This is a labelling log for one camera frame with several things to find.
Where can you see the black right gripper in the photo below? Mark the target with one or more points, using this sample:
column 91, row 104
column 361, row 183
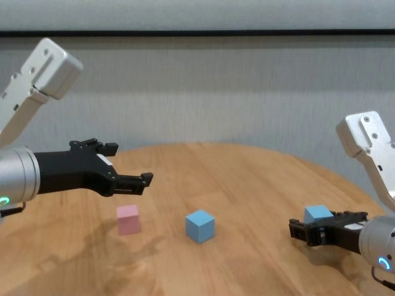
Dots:
column 339, row 231

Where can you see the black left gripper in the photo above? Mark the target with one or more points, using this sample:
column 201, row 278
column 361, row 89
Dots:
column 71, row 172

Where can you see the blue wooden cube block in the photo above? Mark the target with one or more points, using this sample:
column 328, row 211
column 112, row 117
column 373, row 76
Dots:
column 316, row 213
column 200, row 226

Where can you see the pink wooden cube block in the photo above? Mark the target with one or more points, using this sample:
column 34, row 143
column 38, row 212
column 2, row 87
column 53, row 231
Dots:
column 128, row 220

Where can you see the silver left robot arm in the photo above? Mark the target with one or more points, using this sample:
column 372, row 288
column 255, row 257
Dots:
column 18, row 175

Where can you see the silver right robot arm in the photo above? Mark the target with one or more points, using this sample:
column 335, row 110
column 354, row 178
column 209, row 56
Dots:
column 376, row 240

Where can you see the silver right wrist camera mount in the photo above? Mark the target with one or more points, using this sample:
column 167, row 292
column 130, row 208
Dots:
column 361, row 132

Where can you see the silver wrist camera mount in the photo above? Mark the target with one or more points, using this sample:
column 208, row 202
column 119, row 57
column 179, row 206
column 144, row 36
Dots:
column 361, row 132
column 55, row 74

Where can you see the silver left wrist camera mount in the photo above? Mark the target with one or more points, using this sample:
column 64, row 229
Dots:
column 55, row 74

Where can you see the black wall rail strip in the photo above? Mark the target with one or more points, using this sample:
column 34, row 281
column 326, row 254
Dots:
column 197, row 32

